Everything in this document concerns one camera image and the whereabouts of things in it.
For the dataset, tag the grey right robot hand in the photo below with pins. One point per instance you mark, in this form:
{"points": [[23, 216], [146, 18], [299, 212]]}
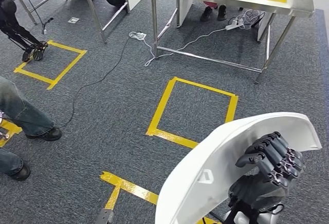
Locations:
{"points": [[269, 181]]}

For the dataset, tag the white plastic body panel part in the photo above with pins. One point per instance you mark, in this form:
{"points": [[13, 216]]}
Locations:
{"points": [[218, 147]]}

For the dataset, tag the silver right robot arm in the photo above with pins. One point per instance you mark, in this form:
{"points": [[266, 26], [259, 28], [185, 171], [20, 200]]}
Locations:
{"points": [[262, 219]]}

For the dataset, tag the yellow floor tape outline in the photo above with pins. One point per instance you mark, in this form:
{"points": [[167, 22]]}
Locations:
{"points": [[10, 129], [164, 106], [69, 60]]}

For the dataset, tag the white power strip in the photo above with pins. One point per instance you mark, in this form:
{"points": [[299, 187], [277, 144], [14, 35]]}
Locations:
{"points": [[232, 26]]}

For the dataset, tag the grey metal robot foot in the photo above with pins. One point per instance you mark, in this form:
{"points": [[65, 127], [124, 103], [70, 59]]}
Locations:
{"points": [[104, 217]]}

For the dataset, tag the white power adapter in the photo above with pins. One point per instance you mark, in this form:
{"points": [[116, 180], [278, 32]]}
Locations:
{"points": [[139, 36]]}

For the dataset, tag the white desk with steel legs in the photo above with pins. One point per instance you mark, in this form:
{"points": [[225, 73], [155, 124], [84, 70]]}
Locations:
{"points": [[93, 11]]}

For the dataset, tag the floor socket plate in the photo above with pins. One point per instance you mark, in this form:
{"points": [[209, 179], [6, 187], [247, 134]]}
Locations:
{"points": [[73, 20]]}

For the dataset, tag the black articulated equipment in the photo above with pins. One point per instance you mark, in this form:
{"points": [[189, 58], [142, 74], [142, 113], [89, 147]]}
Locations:
{"points": [[10, 28]]}

